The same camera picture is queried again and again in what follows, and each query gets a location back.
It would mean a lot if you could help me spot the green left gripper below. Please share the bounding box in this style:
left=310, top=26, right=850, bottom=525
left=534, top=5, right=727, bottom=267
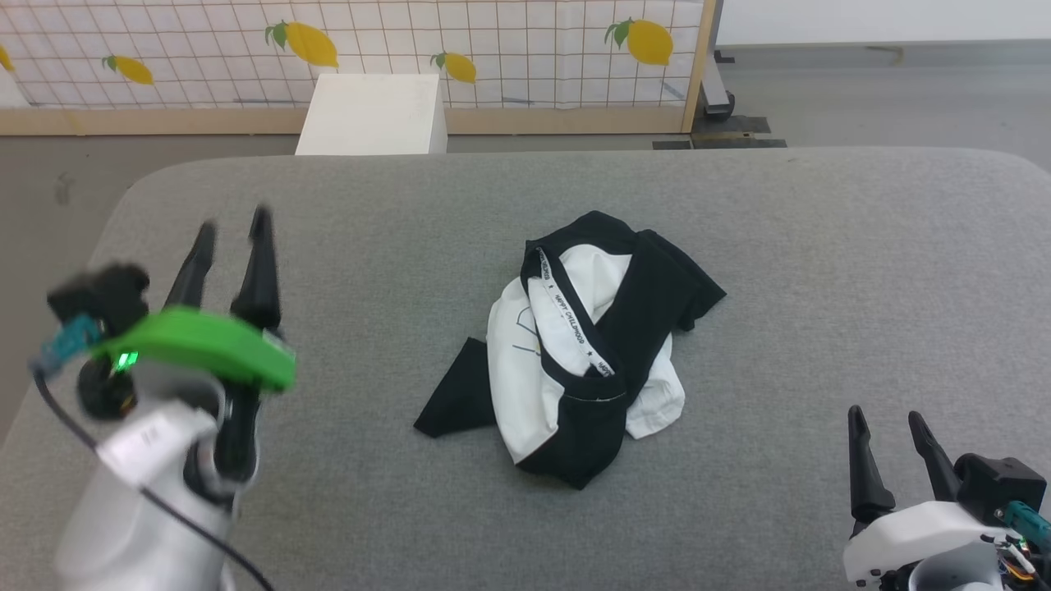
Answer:
left=90, top=204, right=298, bottom=493

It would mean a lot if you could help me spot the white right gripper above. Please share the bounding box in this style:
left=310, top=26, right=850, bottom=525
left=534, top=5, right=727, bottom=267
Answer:
left=843, top=405, right=1021, bottom=589

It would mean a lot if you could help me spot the black and white T-shirt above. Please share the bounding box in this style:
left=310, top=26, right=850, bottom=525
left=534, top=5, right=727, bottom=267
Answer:
left=413, top=211, right=727, bottom=491

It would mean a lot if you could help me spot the white box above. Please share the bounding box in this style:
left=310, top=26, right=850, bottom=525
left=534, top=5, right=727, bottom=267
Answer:
left=296, top=73, right=449, bottom=157

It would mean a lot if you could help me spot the lemon print partition screen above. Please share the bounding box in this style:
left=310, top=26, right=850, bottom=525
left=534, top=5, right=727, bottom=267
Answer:
left=0, top=0, right=723, bottom=136

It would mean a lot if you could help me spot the grey partition foot with caster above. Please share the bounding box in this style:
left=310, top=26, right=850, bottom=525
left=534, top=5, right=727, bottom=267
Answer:
left=698, top=49, right=737, bottom=121

